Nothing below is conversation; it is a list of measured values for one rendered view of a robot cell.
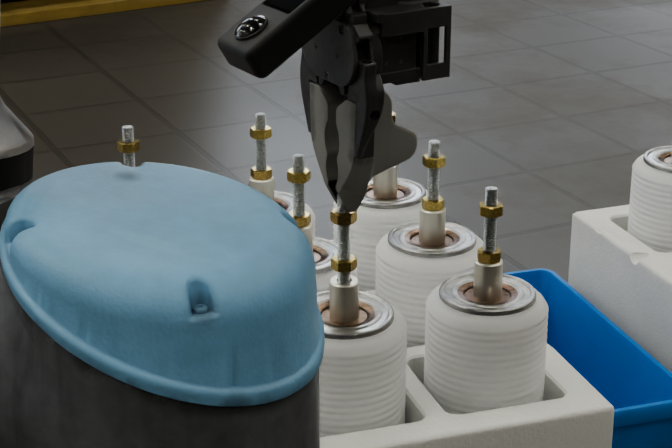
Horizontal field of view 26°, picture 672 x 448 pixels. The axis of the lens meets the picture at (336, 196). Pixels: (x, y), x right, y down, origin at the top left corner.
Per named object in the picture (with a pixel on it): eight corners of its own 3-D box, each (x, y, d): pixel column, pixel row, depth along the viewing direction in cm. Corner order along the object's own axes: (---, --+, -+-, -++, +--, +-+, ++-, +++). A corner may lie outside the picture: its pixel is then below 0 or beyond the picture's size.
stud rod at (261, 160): (268, 192, 131) (266, 112, 129) (266, 196, 130) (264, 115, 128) (257, 191, 131) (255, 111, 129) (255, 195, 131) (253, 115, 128)
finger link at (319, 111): (397, 195, 109) (401, 77, 106) (328, 209, 107) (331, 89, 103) (375, 181, 112) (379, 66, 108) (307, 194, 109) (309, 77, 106)
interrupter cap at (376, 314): (300, 294, 114) (300, 286, 114) (396, 299, 113) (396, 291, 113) (288, 340, 107) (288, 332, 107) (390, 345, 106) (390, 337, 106)
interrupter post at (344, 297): (329, 311, 111) (329, 272, 110) (361, 312, 111) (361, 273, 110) (326, 325, 109) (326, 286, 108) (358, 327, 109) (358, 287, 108)
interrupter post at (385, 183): (385, 203, 133) (386, 169, 132) (366, 197, 135) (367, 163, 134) (403, 197, 135) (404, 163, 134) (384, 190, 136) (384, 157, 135)
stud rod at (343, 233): (353, 288, 109) (352, 195, 106) (342, 291, 108) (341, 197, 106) (346, 283, 110) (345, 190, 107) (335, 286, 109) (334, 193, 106)
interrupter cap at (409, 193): (387, 218, 130) (387, 211, 130) (327, 197, 135) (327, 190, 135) (442, 196, 135) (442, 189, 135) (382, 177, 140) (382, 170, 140)
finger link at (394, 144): (427, 210, 106) (427, 87, 103) (357, 225, 103) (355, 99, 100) (403, 198, 109) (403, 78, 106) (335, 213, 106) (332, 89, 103)
